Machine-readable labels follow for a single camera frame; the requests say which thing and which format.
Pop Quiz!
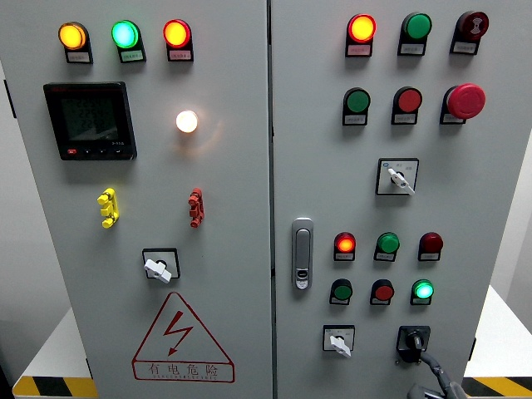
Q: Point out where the black knob turn switch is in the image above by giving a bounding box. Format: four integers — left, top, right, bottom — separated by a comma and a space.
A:
395, 325, 431, 365

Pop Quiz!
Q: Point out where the black yellow striped tape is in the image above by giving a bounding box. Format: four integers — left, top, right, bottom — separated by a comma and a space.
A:
12, 376, 99, 399
461, 377, 532, 398

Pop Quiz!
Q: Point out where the small green round lamp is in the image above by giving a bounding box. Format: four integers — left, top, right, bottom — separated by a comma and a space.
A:
376, 231, 401, 254
411, 278, 436, 300

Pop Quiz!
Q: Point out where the small red push button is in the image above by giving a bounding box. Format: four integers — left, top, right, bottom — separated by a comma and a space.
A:
371, 278, 396, 302

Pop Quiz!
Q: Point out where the small green push button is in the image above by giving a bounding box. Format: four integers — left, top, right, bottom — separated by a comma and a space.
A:
330, 278, 354, 302

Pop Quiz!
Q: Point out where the small red round lamp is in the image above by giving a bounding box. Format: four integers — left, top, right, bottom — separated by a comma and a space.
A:
334, 231, 357, 254
419, 231, 445, 254

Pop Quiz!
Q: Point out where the silver door lock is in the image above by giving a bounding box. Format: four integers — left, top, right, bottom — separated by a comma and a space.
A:
291, 217, 315, 291

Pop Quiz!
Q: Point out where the pale grey cabinet door with lock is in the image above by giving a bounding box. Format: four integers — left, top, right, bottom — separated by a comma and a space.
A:
269, 0, 532, 399

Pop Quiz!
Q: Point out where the red warning triangle sign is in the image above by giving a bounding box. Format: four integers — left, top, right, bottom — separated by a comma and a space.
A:
131, 291, 236, 384

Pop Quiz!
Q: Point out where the large red stop button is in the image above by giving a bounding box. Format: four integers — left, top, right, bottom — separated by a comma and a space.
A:
443, 83, 486, 121

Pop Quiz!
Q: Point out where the dark green round lamp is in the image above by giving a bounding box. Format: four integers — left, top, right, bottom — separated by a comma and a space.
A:
401, 12, 433, 42

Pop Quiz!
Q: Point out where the dark red buzzer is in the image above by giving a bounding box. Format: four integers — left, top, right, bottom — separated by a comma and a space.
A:
456, 10, 490, 42

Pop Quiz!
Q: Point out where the red orange round lamp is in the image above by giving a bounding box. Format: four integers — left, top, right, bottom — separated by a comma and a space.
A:
347, 13, 377, 44
162, 19, 193, 49

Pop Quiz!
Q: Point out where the white round lamp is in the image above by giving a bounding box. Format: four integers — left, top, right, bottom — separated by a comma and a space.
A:
175, 110, 199, 134

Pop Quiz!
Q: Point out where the black display meter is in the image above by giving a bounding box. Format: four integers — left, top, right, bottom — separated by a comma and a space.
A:
42, 81, 138, 161

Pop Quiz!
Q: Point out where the bright green round lamp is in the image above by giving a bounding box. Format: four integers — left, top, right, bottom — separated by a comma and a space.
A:
111, 20, 141, 50

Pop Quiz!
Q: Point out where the yellow round lamp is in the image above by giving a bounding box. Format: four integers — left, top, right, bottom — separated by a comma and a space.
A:
57, 22, 89, 52

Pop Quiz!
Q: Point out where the white handle turn switch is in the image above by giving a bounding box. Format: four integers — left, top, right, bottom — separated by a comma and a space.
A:
322, 324, 356, 359
141, 248, 181, 285
375, 157, 420, 197

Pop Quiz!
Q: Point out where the small red handle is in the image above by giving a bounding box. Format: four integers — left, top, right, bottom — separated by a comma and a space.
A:
187, 187, 205, 229

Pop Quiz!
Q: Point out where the small yellow handle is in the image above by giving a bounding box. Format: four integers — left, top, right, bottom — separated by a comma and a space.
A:
96, 187, 121, 229

